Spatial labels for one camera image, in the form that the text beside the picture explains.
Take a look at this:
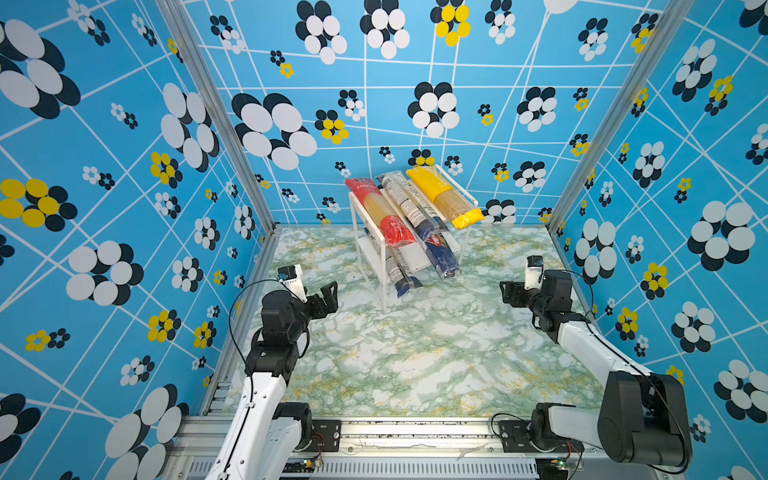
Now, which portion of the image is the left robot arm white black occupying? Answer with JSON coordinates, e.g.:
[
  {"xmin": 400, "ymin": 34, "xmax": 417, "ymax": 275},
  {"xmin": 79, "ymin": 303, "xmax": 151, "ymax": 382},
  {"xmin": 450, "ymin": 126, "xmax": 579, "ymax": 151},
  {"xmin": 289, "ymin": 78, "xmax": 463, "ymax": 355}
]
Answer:
[{"xmin": 207, "ymin": 282, "xmax": 338, "ymax": 479}]

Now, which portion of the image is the dark blue spaghetti box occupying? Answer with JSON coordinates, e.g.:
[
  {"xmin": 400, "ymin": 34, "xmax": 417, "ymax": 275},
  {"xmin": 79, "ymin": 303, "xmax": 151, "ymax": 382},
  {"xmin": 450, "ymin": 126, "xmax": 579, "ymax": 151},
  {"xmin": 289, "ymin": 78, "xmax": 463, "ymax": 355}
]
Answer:
[{"xmin": 422, "ymin": 232, "xmax": 461, "ymax": 279}]

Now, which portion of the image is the yellow spaghetti bag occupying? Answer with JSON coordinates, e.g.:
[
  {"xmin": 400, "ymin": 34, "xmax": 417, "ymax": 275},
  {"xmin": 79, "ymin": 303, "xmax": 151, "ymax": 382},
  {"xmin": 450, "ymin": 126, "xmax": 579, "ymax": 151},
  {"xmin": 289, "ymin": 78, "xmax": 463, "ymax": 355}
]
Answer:
[{"xmin": 406, "ymin": 166, "xmax": 484, "ymax": 229}]

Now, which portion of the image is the white metal two-tier shelf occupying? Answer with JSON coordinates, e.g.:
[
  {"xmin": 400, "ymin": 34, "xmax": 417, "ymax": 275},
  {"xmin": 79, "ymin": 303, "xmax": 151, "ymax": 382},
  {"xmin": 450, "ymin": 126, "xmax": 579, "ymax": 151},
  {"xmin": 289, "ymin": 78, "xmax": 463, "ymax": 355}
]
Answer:
[{"xmin": 349, "ymin": 165, "xmax": 479, "ymax": 309}]

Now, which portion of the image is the clear dark spaghetti bag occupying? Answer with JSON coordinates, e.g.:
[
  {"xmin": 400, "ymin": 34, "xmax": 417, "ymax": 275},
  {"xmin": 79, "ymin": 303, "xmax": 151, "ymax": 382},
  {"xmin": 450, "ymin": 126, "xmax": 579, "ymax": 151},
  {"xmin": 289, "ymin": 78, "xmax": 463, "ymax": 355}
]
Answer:
[{"xmin": 364, "ymin": 227, "xmax": 423, "ymax": 298}]

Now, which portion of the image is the clear blue spaghetti bag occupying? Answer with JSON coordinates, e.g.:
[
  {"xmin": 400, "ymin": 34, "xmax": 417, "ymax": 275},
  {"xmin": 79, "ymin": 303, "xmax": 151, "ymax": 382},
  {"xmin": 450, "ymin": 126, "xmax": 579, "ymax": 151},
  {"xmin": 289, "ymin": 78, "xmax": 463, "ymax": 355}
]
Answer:
[{"xmin": 377, "ymin": 171, "xmax": 447, "ymax": 241}]

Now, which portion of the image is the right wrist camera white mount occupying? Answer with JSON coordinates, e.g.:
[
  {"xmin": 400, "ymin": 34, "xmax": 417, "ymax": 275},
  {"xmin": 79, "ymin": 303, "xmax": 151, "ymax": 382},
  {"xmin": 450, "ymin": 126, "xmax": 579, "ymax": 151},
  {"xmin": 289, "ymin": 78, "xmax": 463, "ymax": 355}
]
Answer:
[{"xmin": 524, "ymin": 255, "xmax": 544, "ymax": 290}]

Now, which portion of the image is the red spaghetti bag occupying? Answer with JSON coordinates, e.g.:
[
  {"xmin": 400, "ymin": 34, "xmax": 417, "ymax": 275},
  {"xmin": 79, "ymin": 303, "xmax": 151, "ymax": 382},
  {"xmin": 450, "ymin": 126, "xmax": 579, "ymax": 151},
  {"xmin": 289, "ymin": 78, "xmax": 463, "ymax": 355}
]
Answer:
[{"xmin": 345, "ymin": 178, "xmax": 415, "ymax": 247}]

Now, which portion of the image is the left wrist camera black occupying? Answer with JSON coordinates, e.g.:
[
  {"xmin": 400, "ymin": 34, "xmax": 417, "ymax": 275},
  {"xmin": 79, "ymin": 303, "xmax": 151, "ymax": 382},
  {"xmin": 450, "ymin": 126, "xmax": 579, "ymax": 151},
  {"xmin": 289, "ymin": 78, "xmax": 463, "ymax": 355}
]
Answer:
[{"xmin": 277, "ymin": 264, "xmax": 307, "ymax": 303}]

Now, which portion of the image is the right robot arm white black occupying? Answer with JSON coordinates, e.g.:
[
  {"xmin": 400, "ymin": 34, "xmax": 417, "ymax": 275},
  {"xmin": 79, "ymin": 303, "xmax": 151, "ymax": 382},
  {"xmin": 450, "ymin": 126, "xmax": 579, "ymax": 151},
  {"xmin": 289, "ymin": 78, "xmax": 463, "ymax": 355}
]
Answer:
[{"xmin": 499, "ymin": 270, "xmax": 693, "ymax": 475}]

